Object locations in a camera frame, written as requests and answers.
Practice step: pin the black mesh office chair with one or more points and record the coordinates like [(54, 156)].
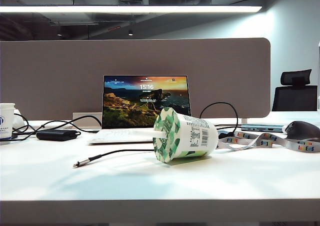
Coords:
[(295, 98)]

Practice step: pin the long white ceiling light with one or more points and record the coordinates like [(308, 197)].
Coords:
[(125, 9)]

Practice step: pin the blue grey usb hub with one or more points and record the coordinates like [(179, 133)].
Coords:
[(261, 128)]

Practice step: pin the white paper cup blue logo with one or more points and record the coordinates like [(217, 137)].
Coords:
[(5, 121)]

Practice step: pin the white partition foot bracket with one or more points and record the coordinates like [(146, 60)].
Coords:
[(244, 120)]

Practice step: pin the grey fabric desk partition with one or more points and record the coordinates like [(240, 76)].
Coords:
[(50, 73)]

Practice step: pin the white cup green foil lid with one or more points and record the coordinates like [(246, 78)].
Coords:
[(190, 136)]

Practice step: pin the white laptop landscape wallpaper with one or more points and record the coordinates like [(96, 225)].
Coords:
[(130, 103)]

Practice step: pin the small ceiling spotlight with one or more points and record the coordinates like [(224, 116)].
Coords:
[(130, 32)]

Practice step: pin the white crumpled tissue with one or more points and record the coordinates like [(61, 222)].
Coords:
[(18, 121)]

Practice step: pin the black computer mouse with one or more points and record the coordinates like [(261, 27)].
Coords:
[(302, 129)]

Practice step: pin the black power adapter brick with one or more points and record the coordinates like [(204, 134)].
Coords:
[(56, 135)]

